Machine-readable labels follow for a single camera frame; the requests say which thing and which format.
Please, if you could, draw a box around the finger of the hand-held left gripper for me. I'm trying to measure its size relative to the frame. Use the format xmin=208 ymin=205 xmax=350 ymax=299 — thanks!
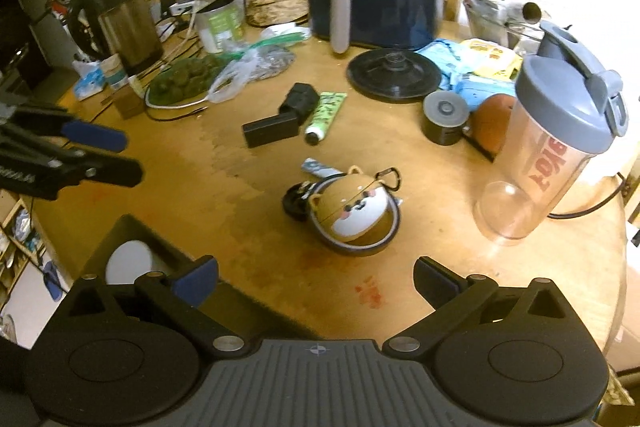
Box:
xmin=0 ymin=132 xmax=145 ymax=188
xmin=0 ymin=106 xmax=126 ymax=152

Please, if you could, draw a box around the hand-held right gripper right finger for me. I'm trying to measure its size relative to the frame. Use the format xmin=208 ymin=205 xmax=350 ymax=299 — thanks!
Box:
xmin=382 ymin=257 xmax=566 ymax=353

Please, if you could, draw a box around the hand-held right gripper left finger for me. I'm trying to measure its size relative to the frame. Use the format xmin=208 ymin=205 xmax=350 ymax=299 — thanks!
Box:
xmin=67 ymin=257 xmax=246 ymax=353

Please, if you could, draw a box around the marbled grey bar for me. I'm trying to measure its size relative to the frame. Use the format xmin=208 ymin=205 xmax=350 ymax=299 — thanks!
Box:
xmin=301 ymin=158 xmax=342 ymax=178

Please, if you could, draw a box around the small brown box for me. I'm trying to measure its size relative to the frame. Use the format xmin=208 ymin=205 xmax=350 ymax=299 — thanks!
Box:
xmin=112 ymin=81 xmax=147 ymax=118

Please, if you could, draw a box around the blue and white tissue pack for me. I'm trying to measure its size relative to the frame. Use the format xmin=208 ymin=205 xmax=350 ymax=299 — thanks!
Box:
xmin=71 ymin=56 xmax=110 ymax=101

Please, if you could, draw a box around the black storage bin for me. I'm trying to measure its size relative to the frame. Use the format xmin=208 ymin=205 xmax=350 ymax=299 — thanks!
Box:
xmin=75 ymin=214 xmax=322 ymax=341

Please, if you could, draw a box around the wooden shelf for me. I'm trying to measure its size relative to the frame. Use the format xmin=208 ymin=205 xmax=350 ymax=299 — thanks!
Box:
xmin=0 ymin=196 xmax=47 ymax=313

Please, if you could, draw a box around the white round lid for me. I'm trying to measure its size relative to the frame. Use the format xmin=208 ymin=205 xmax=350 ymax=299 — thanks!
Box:
xmin=105 ymin=239 xmax=154 ymax=286

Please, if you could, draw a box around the brown dog face pouch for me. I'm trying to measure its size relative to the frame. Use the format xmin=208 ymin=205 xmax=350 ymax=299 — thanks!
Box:
xmin=307 ymin=165 xmax=404 ymax=249

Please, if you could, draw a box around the steel electric kettle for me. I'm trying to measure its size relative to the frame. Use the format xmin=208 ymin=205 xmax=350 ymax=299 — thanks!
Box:
xmin=66 ymin=0 xmax=166 ymax=76

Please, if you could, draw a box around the black canister with grey lid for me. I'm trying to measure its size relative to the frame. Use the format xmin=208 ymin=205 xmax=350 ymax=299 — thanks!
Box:
xmin=421 ymin=90 xmax=471 ymax=146

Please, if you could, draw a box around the orange fruit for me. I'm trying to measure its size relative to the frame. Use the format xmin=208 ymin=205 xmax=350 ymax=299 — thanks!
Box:
xmin=472 ymin=94 xmax=517 ymax=156

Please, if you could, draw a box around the black power adapter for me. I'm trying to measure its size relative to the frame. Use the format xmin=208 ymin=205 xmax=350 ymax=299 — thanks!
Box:
xmin=242 ymin=82 xmax=321 ymax=149

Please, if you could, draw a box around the green and white tin can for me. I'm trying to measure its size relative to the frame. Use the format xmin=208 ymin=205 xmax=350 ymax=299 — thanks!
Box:
xmin=194 ymin=0 xmax=247 ymax=54

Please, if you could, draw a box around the clear shaker bottle grey lid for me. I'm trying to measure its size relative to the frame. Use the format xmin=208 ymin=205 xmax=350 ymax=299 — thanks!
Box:
xmin=474 ymin=21 xmax=629 ymax=246

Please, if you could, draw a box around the clear bag of seeds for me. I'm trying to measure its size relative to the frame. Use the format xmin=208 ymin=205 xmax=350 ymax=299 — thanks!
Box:
xmin=207 ymin=41 xmax=297 ymax=104

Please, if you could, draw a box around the green tube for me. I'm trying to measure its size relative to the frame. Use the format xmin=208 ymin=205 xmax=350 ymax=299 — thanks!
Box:
xmin=303 ymin=92 xmax=348 ymax=146

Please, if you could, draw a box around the black round disc lid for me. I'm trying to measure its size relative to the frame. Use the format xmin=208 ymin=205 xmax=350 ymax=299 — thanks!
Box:
xmin=346 ymin=47 xmax=444 ymax=100

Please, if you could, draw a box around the green and white packet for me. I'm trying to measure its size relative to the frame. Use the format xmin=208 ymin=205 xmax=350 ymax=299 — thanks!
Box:
xmin=259 ymin=23 xmax=312 ymax=46

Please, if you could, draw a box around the light blue packet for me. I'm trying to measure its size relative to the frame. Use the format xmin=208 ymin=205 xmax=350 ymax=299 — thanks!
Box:
xmin=414 ymin=38 xmax=517 ymax=108

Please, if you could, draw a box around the round woven straw mat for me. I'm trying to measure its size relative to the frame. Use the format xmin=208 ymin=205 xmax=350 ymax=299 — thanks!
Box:
xmin=245 ymin=0 xmax=311 ymax=28

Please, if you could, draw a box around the yellow packet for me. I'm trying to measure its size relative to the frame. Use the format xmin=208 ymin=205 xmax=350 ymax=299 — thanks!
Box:
xmin=459 ymin=38 xmax=524 ymax=81

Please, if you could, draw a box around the silver foil roll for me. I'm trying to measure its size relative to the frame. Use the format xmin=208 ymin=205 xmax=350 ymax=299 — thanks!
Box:
xmin=515 ymin=0 xmax=545 ymax=26

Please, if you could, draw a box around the black round switch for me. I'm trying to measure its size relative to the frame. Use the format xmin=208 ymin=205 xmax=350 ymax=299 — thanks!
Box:
xmin=281 ymin=181 xmax=314 ymax=221

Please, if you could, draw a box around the white cable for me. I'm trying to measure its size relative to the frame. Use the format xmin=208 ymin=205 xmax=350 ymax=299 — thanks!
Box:
xmin=145 ymin=0 xmax=241 ymax=110

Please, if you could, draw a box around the black cable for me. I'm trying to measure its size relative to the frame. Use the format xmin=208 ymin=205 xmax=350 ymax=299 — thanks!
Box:
xmin=546 ymin=171 xmax=629 ymax=221

